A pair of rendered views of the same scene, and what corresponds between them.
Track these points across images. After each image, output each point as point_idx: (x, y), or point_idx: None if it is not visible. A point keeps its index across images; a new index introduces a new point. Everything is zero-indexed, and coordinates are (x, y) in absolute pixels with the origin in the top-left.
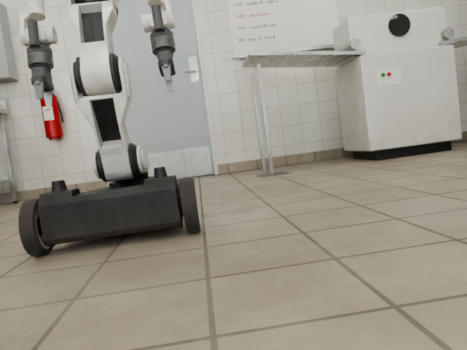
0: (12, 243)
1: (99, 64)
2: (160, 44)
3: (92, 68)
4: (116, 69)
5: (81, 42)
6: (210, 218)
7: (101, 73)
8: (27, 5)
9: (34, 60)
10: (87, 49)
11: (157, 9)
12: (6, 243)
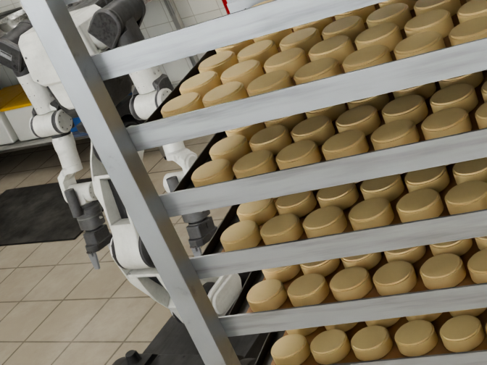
0: (138, 345)
1: (131, 253)
2: (186, 219)
3: (125, 256)
4: (148, 256)
5: (112, 221)
6: None
7: (135, 261)
8: (61, 164)
9: (82, 228)
10: (117, 232)
11: (171, 185)
12: (135, 341)
